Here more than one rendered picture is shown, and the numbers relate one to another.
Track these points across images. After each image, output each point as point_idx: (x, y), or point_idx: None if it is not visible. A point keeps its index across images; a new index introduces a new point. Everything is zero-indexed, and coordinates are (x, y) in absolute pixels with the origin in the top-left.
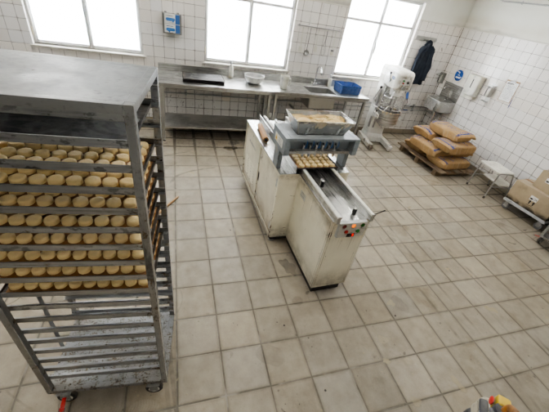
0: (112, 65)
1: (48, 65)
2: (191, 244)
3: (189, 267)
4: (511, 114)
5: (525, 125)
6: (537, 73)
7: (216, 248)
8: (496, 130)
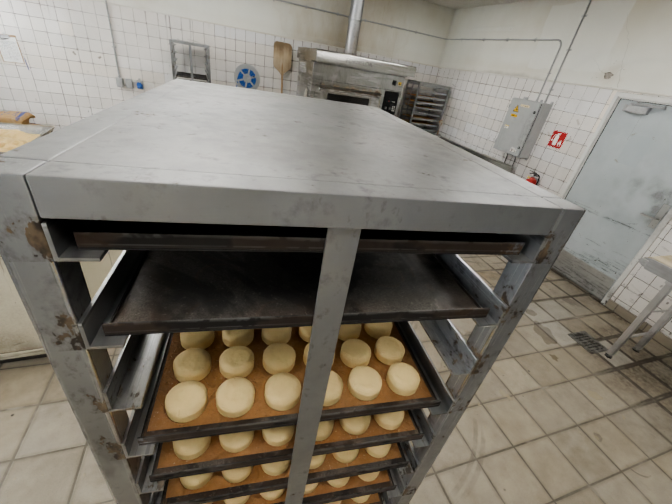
0: (197, 90)
1: (250, 113)
2: (19, 489)
3: (94, 477)
4: (41, 76)
5: (68, 84)
6: (26, 22)
7: (60, 436)
8: (40, 99)
